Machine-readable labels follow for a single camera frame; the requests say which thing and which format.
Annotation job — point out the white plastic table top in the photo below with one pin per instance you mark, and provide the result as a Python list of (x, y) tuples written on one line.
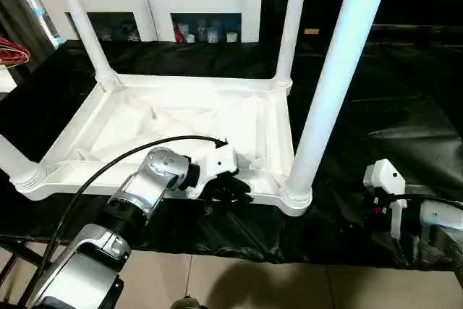
[(181, 113)]

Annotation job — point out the white plastic table leg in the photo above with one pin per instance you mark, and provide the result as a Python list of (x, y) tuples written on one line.
[(14, 161), (291, 19), (340, 70), (79, 19)]

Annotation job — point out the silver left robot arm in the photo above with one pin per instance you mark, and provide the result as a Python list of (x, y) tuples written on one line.
[(155, 171)]

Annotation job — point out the black work mat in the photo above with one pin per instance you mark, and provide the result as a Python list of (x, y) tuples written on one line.
[(405, 106)]

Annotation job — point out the small tan block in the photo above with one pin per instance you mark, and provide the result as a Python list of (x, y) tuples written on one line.
[(312, 31)]

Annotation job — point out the black flat bar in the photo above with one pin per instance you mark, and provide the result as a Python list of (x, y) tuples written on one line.
[(416, 32)]

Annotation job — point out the black folding table frame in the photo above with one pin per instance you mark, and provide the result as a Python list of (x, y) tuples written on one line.
[(18, 269)]

